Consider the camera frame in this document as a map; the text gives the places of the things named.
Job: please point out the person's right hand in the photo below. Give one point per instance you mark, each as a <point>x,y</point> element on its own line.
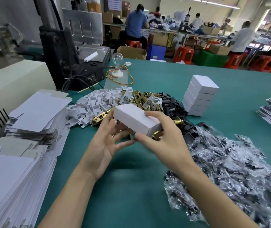
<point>171,144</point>

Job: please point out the person's left hand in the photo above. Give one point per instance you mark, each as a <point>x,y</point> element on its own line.
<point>100,149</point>

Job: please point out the person's right thumb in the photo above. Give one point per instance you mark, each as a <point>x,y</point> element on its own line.
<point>145,140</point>

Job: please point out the person's left thumb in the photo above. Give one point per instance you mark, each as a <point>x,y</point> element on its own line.
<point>109,122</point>

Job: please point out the small white cardboard box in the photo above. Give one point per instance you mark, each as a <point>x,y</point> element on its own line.
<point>135,117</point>

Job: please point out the person's left forearm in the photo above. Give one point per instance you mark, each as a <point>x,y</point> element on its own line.
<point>69,199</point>

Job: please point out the person's right forearm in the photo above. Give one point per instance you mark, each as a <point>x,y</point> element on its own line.
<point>211,199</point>

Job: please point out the pile of white plastic pieces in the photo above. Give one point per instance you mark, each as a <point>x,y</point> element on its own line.
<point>95,104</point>

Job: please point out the wooden stick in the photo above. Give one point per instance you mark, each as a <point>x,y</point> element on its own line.
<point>89,88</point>

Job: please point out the pile of brass door latches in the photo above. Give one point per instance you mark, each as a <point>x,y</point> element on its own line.
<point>145,98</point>

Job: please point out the clear acrylic plate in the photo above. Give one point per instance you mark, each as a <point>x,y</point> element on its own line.
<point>116,80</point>

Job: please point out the pile of black metal plates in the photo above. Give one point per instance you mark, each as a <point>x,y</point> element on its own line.
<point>173,106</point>

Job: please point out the clear light bulb white base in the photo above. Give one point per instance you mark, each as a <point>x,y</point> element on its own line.
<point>118,65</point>

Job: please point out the white plastic bar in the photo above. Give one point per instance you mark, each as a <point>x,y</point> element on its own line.
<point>91,56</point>

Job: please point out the open cardboard box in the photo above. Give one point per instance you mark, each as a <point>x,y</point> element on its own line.
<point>132,52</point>

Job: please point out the low stack of flat carton blanks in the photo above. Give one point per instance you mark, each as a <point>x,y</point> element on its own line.
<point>36,116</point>

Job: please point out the stack of closed white cartons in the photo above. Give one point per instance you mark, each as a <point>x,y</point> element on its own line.
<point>202,92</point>

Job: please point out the red plastic stool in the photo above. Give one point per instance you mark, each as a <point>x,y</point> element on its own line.
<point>183,55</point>
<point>134,43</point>
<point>232,61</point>

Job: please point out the black ultrasonic welding machine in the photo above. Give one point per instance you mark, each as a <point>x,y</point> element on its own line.
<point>73,45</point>

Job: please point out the pile of clear screw bags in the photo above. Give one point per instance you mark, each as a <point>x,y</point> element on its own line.
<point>230,173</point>

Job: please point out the brown cardboard box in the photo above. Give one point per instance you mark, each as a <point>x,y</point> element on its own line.
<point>219,49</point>
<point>160,40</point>

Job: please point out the beige machine housing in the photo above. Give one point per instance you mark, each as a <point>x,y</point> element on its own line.
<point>9,92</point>

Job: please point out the green plastic crate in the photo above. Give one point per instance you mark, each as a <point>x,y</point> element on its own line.
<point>210,58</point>

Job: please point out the tall stack of flat carton blanks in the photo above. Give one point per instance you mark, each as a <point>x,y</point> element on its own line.
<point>9,182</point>

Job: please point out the black pneumatic press machine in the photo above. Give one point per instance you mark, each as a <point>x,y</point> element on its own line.
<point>185,20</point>

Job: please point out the row of red plastic stools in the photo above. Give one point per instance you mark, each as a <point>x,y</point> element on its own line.
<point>268,64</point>

